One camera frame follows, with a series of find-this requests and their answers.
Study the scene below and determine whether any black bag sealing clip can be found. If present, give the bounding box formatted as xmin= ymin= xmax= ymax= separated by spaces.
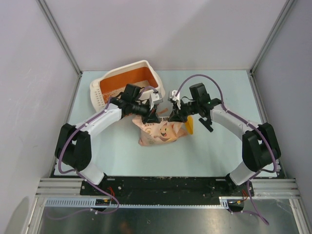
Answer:
xmin=199 ymin=118 xmax=214 ymax=133

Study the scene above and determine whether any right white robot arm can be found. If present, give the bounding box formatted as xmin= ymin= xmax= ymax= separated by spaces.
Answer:
xmin=168 ymin=83 xmax=281 ymax=195

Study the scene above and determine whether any white orange litter box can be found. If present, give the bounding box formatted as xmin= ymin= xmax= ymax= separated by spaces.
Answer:
xmin=90 ymin=60 xmax=165 ymax=112

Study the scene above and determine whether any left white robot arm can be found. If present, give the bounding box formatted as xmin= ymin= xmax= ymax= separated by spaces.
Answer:
xmin=55 ymin=84 xmax=163 ymax=195

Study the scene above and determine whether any pink cat litter bag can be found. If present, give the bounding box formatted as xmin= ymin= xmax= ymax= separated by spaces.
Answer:
xmin=132 ymin=108 xmax=189 ymax=146

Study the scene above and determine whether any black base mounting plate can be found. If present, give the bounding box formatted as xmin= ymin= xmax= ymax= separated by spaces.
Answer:
xmin=80 ymin=176 xmax=254 ymax=206

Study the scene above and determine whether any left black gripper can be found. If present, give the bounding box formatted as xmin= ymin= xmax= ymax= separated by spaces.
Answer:
xmin=131 ymin=100 xmax=160 ymax=124

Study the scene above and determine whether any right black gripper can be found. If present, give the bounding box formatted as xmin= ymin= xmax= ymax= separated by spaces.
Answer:
xmin=168 ymin=98 xmax=200 ymax=123

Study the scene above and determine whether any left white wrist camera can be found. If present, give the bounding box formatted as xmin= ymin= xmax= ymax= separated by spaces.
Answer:
xmin=149 ymin=91 xmax=163 ymax=110

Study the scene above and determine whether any yellow plastic litter scoop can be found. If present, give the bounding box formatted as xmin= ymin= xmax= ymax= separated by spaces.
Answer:
xmin=185 ymin=116 xmax=194 ymax=135

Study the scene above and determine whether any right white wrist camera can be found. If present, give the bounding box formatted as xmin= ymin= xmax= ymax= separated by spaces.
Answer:
xmin=168 ymin=90 xmax=181 ymax=110

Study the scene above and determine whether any aluminium frame rail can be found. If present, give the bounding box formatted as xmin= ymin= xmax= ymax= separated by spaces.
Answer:
xmin=36 ymin=178 xmax=301 ymax=199

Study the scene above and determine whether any grey slotted cable duct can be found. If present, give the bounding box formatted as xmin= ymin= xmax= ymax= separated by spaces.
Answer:
xmin=45 ymin=197 xmax=229 ymax=209

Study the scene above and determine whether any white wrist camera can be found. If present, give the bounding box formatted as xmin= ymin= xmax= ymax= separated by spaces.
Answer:
xmin=149 ymin=91 xmax=163 ymax=110
xmin=168 ymin=90 xmax=181 ymax=110

